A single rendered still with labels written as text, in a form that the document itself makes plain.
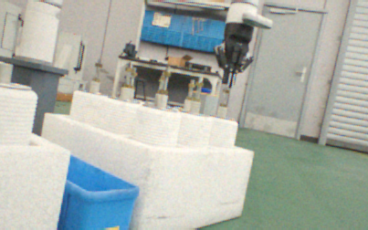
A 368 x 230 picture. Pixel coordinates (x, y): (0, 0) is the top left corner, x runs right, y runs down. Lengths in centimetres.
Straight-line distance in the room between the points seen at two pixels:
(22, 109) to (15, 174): 9
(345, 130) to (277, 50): 166
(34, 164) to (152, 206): 26
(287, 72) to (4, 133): 557
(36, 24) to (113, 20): 547
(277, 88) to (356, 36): 141
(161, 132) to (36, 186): 28
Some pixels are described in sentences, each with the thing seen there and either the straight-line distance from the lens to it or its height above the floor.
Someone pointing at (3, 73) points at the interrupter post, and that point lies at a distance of 52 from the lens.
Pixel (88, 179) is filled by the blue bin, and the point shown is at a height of 9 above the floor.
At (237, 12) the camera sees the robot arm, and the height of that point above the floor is 52.
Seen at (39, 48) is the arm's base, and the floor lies 34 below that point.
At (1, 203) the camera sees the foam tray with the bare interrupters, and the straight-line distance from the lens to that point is 48.
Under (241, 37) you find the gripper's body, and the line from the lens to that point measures 90.
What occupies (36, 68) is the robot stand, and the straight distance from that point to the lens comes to 104.
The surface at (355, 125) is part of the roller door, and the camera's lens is 602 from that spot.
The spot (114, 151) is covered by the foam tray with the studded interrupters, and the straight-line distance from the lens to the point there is 70.
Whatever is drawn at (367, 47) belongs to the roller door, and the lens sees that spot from 615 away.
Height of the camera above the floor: 28
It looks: 3 degrees down
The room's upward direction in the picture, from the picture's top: 11 degrees clockwise
